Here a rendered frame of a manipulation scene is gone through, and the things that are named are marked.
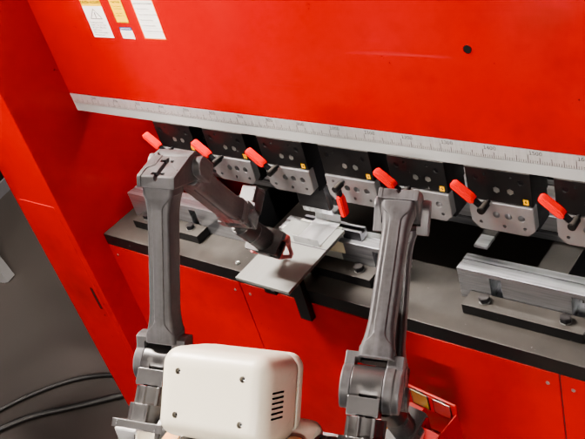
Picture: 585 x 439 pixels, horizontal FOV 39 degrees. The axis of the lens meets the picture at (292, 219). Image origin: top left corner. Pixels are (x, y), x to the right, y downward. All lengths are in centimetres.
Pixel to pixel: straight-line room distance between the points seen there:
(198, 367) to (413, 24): 80
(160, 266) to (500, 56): 76
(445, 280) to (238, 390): 95
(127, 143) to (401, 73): 131
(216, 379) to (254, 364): 7
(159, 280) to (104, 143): 128
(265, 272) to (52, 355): 195
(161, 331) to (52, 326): 254
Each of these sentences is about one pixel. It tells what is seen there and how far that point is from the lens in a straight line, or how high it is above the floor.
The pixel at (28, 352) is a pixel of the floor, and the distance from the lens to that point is 404.
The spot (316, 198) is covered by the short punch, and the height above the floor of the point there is 109.
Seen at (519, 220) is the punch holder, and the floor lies 116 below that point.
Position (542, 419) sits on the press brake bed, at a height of 65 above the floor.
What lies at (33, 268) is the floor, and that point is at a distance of 460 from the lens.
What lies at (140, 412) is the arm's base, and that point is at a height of 123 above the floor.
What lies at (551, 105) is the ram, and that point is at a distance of 165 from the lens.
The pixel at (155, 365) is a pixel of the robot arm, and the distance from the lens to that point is 161.
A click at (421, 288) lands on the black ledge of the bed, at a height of 87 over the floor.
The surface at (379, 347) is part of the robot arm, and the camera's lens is 143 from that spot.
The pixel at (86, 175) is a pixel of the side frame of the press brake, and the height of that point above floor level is 109.
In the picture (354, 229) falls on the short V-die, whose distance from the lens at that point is 221.
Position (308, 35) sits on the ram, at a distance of 187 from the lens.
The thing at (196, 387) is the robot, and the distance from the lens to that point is 138.
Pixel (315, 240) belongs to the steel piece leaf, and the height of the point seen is 102.
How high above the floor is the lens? 228
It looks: 34 degrees down
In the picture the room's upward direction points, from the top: 18 degrees counter-clockwise
